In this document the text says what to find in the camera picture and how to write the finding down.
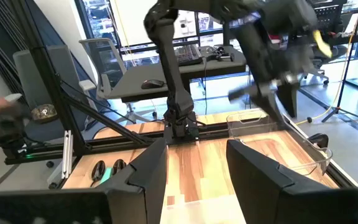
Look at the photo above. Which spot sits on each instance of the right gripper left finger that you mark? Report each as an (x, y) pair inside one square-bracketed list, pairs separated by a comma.
[(73, 208)]

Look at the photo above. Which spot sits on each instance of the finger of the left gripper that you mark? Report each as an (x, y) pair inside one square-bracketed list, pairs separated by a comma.
[(270, 105), (289, 99)]

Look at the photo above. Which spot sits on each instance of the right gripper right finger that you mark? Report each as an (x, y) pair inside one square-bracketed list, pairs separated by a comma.
[(291, 205)]

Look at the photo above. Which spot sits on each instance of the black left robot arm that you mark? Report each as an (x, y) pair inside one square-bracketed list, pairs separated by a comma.
[(169, 62)]

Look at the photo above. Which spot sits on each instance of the yellow tape tag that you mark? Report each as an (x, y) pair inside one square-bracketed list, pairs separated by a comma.
[(322, 43)]

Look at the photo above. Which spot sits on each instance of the black tripod stand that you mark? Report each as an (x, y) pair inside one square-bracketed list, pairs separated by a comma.
[(338, 107)]

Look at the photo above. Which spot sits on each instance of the small black gadget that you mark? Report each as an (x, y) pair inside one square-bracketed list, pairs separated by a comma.
[(221, 54)]

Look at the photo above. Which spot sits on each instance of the black office chair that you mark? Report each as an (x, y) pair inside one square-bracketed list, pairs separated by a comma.
[(334, 51)]

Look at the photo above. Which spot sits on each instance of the black pegboard panel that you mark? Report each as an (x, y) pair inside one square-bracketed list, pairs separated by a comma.
[(328, 15)]

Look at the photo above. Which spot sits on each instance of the black computer keyboard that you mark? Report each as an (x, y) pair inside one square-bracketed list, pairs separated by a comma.
[(188, 55)]

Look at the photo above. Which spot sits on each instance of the camouflage cap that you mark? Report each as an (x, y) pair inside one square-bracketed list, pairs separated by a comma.
[(43, 113)]

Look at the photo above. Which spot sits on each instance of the grey office desk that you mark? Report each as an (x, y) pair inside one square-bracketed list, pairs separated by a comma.
[(166, 73)]

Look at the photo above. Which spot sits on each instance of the black computer mouse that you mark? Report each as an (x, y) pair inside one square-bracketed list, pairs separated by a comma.
[(152, 84)]

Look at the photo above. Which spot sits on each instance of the person's hand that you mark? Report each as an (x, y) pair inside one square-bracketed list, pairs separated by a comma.
[(2, 104)]

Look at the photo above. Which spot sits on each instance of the grey fabric office chair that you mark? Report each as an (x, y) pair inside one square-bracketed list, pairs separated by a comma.
[(33, 77)]

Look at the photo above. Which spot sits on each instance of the white mesh office chair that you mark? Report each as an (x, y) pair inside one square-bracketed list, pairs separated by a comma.
[(104, 59)]

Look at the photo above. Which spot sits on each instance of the large glass window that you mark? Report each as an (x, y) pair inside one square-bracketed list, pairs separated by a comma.
[(104, 18)]

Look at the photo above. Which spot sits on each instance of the silver mounting bracket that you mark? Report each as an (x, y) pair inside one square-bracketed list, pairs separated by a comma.
[(67, 155)]

